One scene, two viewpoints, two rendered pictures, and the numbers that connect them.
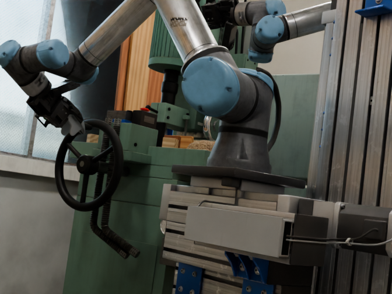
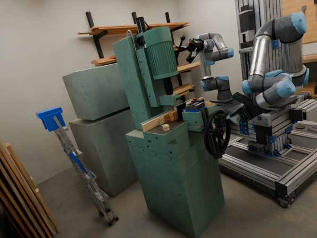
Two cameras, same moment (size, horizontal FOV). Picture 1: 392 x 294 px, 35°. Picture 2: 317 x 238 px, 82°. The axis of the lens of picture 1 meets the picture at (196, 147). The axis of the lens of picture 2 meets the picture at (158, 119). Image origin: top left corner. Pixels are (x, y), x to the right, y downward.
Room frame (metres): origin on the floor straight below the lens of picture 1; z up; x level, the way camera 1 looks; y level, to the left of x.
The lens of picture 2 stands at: (2.01, 1.43, 1.29)
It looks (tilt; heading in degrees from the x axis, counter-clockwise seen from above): 16 degrees down; 283
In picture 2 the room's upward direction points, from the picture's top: 14 degrees counter-clockwise
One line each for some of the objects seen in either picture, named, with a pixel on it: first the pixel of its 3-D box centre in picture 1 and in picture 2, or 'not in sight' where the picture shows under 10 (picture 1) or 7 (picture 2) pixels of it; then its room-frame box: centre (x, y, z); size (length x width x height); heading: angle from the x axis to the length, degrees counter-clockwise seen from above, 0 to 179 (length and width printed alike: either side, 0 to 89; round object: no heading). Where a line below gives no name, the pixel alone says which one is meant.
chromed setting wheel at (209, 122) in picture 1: (214, 126); not in sight; (2.22, -0.06, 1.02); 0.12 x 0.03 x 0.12; 143
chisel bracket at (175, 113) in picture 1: (169, 118); (169, 100); (2.21, 0.11, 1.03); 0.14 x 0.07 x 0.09; 143
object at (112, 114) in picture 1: (131, 117); (196, 104); (2.03, 0.22, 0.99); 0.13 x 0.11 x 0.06; 53
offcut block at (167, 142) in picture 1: (170, 143); not in sight; (2.00, 0.08, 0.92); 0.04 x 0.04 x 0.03; 74
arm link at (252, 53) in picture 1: (262, 42); (211, 57); (1.85, -0.16, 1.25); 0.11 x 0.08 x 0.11; 1
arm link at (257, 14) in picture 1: (266, 13); (207, 45); (1.87, -0.16, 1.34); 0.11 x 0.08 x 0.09; 53
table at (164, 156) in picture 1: (142, 156); (187, 120); (2.10, 0.17, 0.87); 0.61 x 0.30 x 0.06; 53
